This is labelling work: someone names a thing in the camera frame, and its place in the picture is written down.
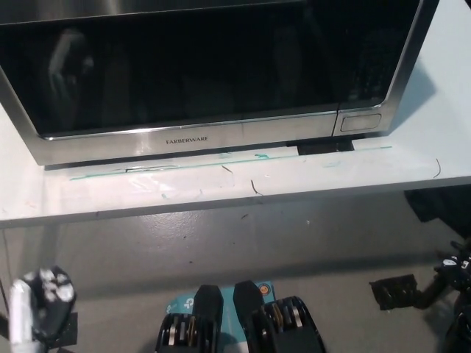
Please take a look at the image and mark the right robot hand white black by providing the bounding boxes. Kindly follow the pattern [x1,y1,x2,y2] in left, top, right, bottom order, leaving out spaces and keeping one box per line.
[433,240,471,292]

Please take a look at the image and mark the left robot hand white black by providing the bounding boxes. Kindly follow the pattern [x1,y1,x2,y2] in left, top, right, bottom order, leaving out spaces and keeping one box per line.
[9,265,79,345]

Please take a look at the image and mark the stainless steel Farberware microwave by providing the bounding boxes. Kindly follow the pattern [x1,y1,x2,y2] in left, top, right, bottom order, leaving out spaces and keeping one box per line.
[0,0,441,171]

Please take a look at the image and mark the black floor tape patch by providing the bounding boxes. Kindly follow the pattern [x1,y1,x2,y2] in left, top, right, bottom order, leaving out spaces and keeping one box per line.
[368,274,419,312]
[54,311,79,349]

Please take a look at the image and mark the teal cardboard box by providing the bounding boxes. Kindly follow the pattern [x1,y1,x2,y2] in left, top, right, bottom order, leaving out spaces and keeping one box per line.
[165,281,277,353]

